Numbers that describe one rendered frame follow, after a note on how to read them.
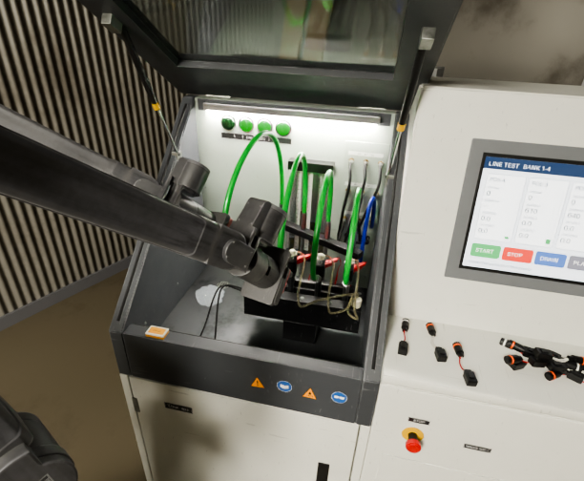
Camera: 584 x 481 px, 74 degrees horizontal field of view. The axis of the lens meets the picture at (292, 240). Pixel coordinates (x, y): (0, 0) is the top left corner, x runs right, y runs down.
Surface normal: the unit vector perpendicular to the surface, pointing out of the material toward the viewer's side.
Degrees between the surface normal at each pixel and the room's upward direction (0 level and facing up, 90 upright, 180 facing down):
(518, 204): 76
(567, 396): 0
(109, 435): 0
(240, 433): 90
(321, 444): 90
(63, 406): 0
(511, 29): 90
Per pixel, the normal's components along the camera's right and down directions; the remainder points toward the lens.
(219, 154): -0.21, 0.47
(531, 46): -0.57, 0.38
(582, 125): -0.20, 0.26
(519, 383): 0.04, -0.87
